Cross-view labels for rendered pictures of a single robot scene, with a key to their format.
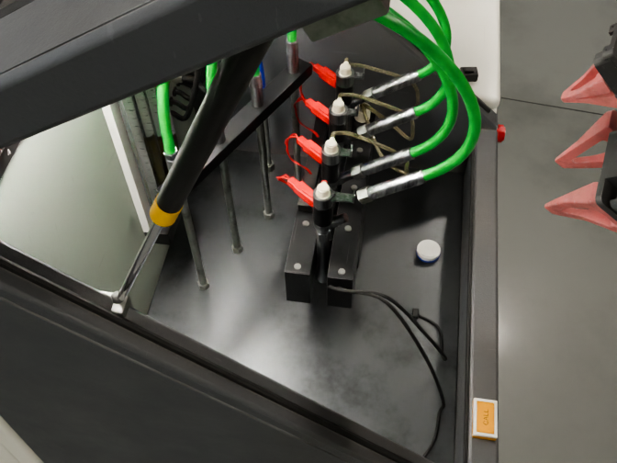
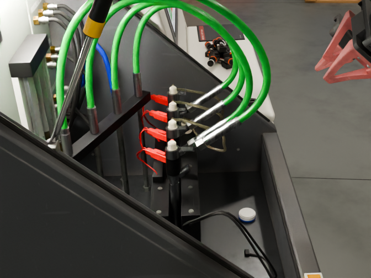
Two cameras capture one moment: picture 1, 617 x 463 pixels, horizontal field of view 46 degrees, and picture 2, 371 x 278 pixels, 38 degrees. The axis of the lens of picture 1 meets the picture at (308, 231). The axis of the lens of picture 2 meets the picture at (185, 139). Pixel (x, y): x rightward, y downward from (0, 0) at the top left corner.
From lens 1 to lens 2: 0.33 m
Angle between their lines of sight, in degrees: 23
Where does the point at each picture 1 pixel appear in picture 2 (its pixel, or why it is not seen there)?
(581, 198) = (345, 52)
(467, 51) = not seen: hidden behind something
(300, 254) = (159, 206)
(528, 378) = not seen: outside the picture
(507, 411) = not seen: outside the picture
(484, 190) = (277, 162)
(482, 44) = (255, 90)
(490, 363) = (309, 254)
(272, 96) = (127, 108)
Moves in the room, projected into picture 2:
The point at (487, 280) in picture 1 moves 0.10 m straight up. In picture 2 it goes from (293, 208) to (297, 168)
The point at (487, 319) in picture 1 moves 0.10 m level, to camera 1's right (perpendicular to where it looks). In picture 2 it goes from (300, 229) to (348, 222)
